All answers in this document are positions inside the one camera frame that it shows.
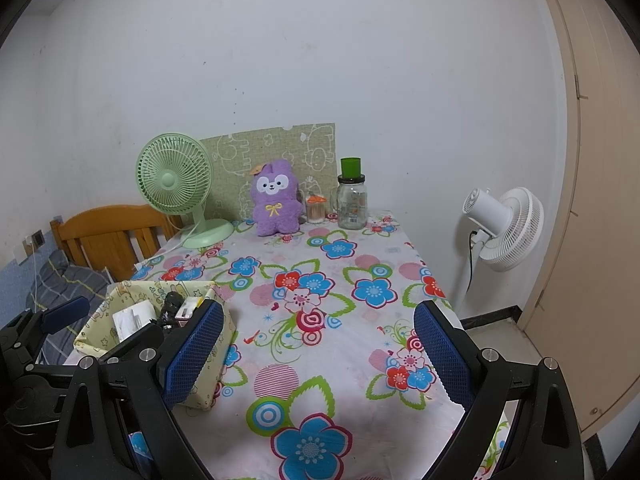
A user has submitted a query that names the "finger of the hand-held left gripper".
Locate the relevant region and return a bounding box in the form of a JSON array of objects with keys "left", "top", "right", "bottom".
[
  {"left": 0, "top": 296, "right": 92, "bottom": 356},
  {"left": 97, "top": 323, "right": 166, "bottom": 361}
]

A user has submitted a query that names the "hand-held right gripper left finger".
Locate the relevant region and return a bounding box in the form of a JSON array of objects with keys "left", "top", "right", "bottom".
[{"left": 52, "top": 300, "right": 226, "bottom": 480}]

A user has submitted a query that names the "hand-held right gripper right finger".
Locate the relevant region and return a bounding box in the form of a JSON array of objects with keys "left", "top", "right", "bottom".
[{"left": 413, "top": 301, "right": 588, "bottom": 480}]

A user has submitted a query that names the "white tissue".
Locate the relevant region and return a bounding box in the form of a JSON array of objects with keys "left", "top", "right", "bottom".
[{"left": 112, "top": 301, "right": 156, "bottom": 342}]

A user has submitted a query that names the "yellow printed storage box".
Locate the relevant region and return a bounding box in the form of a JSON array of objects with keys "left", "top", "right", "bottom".
[{"left": 73, "top": 280, "right": 237, "bottom": 411}]

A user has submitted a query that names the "black plastic bag roll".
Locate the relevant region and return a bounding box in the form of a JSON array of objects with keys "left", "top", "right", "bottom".
[{"left": 157, "top": 291, "right": 185, "bottom": 333}]

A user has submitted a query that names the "grey plaid pillow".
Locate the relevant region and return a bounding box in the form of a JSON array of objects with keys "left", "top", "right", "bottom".
[{"left": 30, "top": 250, "right": 123, "bottom": 366}]

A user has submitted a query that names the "floral tablecloth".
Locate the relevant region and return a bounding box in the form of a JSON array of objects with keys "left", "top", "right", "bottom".
[{"left": 65, "top": 210, "right": 511, "bottom": 480}]

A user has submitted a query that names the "white standing fan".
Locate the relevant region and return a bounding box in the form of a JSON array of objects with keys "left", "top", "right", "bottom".
[{"left": 447, "top": 186, "right": 545, "bottom": 311}]

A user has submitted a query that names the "green desk fan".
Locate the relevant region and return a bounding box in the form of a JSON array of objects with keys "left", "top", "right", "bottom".
[{"left": 136, "top": 132, "right": 235, "bottom": 249}]

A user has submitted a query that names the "purple plush toy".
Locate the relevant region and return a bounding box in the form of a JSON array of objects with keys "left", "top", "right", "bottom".
[{"left": 250, "top": 159, "right": 303, "bottom": 237}]

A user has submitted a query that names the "glass jar with green lid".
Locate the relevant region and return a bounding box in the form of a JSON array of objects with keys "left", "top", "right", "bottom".
[{"left": 330, "top": 157, "right": 371, "bottom": 231}]

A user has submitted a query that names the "cotton swab jar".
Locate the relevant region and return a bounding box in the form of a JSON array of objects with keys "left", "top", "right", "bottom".
[{"left": 306, "top": 194, "right": 328, "bottom": 224}]

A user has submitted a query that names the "beige wardrobe door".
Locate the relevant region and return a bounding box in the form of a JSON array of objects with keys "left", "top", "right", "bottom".
[{"left": 517, "top": 0, "right": 640, "bottom": 436}]

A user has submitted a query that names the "green printed board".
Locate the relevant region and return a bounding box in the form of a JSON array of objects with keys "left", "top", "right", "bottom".
[{"left": 201, "top": 121, "right": 337, "bottom": 223}]

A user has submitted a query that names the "white fan cable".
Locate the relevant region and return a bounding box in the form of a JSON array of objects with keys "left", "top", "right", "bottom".
[{"left": 132, "top": 225, "right": 198, "bottom": 267}]

